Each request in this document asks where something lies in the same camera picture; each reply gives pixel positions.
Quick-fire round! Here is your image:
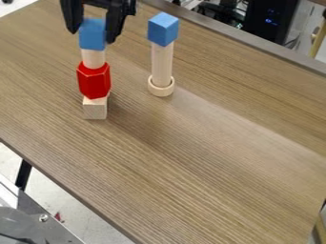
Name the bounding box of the blue cube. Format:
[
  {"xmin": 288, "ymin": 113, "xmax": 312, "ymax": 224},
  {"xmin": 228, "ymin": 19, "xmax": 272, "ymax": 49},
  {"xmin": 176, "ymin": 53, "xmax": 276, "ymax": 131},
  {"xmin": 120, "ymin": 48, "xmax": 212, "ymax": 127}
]
[
  {"xmin": 146, "ymin": 11, "xmax": 181, "ymax": 48},
  {"xmin": 77, "ymin": 17, "xmax": 108, "ymax": 51}
]

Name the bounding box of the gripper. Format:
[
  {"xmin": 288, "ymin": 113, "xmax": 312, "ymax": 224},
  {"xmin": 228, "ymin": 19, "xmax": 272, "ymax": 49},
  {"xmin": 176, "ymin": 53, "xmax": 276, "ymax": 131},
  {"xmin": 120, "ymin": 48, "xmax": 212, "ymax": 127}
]
[{"xmin": 58, "ymin": 0, "xmax": 138, "ymax": 45}]

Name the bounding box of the wooden ring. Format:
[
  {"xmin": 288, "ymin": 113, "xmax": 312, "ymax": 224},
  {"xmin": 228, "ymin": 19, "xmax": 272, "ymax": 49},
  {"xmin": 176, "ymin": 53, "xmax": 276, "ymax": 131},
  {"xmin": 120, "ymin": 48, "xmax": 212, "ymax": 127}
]
[{"xmin": 146, "ymin": 74, "xmax": 176, "ymax": 98}]

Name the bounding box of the wooden cylinder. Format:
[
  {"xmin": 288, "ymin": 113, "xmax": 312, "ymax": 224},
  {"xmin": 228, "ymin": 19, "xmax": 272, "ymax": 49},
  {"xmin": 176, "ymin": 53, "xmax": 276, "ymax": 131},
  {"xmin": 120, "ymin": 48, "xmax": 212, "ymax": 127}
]
[
  {"xmin": 150, "ymin": 41, "xmax": 176, "ymax": 88},
  {"xmin": 80, "ymin": 48, "xmax": 108, "ymax": 71}
]

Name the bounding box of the red hexagonal block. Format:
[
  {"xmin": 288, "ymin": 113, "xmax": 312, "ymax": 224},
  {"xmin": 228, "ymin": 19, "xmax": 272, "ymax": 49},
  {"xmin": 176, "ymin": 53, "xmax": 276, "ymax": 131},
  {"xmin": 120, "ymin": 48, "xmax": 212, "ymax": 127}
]
[{"xmin": 74, "ymin": 61, "xmax": 112, "ymax": 100}]

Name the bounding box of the wooden cube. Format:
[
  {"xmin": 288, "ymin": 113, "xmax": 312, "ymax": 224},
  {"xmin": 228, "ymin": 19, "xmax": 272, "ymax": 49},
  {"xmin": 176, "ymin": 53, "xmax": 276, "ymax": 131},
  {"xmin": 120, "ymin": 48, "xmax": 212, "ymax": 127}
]
[{"xmin": 81, "ymin": 93, "xmax": 112, "ymax": 121}]

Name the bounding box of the black computer tower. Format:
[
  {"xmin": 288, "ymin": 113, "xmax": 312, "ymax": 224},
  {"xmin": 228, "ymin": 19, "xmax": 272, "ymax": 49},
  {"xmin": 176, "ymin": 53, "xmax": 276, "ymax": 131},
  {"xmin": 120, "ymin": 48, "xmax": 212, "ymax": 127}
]
[{"xmin": 241, "ymin": 0, "xmax": 302, "ymax": 46}]

